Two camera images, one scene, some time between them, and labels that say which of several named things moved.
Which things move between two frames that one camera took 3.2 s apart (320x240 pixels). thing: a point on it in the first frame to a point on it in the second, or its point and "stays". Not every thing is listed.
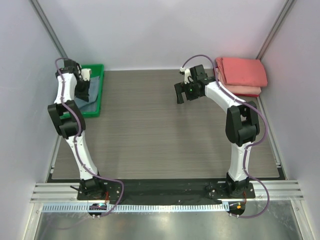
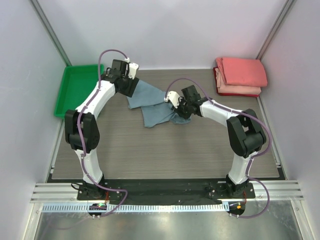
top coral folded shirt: [243, 71] stays
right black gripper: [183, 88] to [184, 110]
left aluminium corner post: [49, 29] stays
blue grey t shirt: [93, 93] to [155, 110]
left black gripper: [85, 95] to [129, 91]
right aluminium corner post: [274, 29] stays
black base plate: [169, 191] stays
